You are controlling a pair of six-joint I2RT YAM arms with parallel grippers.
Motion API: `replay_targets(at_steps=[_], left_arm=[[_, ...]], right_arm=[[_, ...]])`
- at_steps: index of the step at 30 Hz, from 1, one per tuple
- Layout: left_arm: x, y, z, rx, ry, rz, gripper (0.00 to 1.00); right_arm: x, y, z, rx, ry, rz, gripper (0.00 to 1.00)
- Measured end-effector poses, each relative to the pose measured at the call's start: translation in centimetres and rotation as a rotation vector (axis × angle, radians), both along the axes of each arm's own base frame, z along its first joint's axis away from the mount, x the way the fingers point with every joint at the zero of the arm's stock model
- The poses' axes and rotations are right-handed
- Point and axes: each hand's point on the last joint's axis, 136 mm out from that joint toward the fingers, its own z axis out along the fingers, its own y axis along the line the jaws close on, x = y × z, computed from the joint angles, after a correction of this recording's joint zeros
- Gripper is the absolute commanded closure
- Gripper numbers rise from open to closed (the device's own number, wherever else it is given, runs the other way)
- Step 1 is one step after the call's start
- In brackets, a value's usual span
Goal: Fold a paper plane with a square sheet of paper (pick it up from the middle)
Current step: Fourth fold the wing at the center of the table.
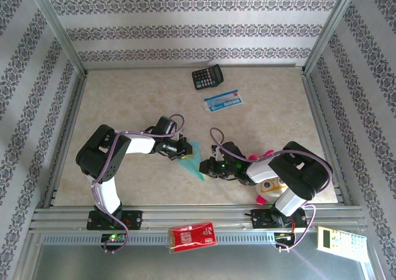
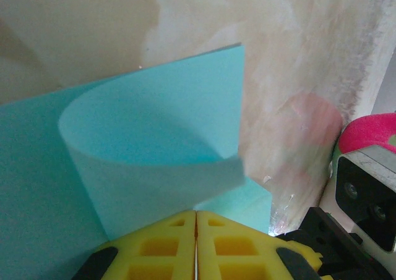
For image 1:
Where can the teal square paper sheet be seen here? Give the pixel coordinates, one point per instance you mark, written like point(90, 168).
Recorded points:
point(193, 165)

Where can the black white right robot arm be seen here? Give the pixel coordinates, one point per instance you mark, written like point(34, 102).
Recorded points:
point(297, 172)

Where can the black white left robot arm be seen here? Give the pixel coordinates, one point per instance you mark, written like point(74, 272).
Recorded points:
point(102, 156)

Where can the cream plush toy pink ears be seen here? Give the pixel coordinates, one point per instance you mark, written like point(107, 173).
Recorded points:
point(272, 188)

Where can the blue white flat packet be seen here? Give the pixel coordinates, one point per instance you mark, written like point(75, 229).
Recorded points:
point(223, 100)

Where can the red snack packet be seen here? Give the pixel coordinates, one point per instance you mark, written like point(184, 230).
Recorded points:
point(192, 236)

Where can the black desk calculator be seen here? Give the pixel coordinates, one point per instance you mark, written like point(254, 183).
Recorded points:
point(206, 76)

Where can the small controller circuit board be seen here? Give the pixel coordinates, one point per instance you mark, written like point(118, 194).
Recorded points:
point(284, 236)
point(113, 237)

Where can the grey metal panel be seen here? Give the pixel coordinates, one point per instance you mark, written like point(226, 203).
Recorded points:
point(139, 264)

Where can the cream calculator green screen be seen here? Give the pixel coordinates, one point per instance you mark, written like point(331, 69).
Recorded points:
point(340, 243)

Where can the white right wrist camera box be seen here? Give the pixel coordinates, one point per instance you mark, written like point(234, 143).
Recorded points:
point(219, 153)

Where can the wide aluminium base rail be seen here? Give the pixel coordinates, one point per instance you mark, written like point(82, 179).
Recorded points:
point(191, 213)

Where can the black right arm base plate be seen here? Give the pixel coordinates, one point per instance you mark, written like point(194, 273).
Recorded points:
point(261, 219)

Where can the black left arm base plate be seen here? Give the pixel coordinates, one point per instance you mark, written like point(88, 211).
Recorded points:
point(134, 219)

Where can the thin aluminium wall rail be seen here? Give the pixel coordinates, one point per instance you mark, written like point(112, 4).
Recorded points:
point(139, 66)

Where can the aluminium side rail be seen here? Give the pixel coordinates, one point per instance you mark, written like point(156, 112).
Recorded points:
point(69, 131)
point(318, 113)

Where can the aluminium frame post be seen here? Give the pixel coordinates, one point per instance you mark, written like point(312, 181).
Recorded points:
point(57, 29)
point(329, 29)

